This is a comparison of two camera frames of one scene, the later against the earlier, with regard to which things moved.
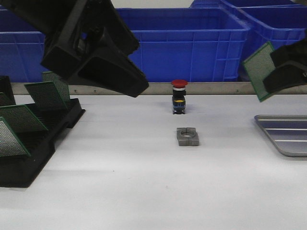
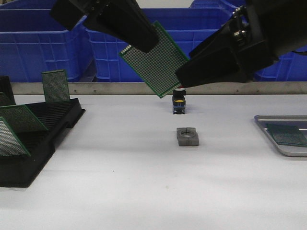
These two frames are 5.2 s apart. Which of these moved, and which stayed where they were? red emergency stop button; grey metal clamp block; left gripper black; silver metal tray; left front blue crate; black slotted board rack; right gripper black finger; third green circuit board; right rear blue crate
Moved: left gripper black; right gripper black finger
Stayed: grey metal clamp block; right rear blue crate; red emergency stop button; silver metal tray; black slotted board rack; left front blue crate; third green circuit board
